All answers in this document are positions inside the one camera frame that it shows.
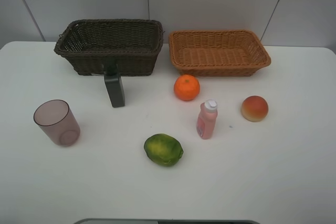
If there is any orange mandarin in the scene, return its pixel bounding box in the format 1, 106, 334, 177
173, 74, 200, 101

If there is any pink bottle white cap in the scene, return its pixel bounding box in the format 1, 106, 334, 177
196, 99, 218, 140

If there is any green lime fruit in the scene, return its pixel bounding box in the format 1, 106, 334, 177
144, 133, 184, 167

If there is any red yellow peach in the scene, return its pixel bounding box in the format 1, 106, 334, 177
240, 95, 269, 122

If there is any translucent purple plastic cup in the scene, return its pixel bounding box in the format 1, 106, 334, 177
33, 99, 80, 147

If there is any tan wicker basket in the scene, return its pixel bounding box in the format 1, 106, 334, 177
169, 30, 271, 77

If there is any dark brown wicker basket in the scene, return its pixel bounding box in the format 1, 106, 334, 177
54, 19, 163, 76

